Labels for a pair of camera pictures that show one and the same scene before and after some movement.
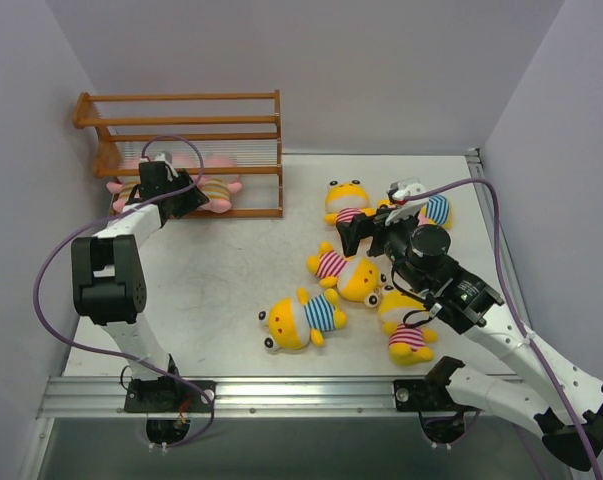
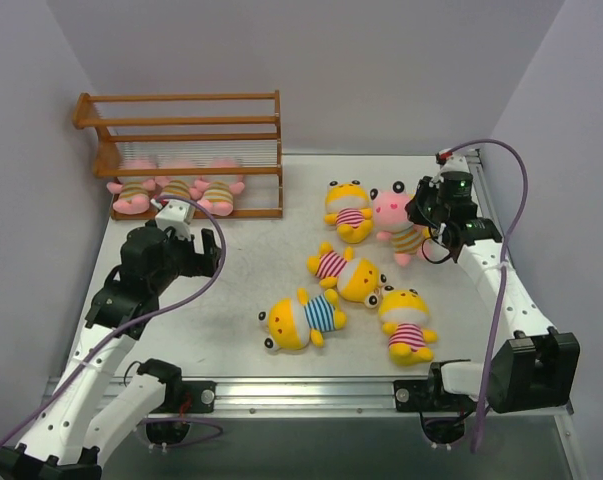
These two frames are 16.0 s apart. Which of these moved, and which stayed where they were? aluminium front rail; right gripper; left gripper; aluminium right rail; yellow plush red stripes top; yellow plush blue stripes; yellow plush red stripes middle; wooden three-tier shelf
Moved: left gripper; right gripper
Stayed: wooden three-tier shelf; yellow plush red stripes middle; yellow plush red stripes top; aluminium front rail; aluminium right rail; yellow plush blue stripes
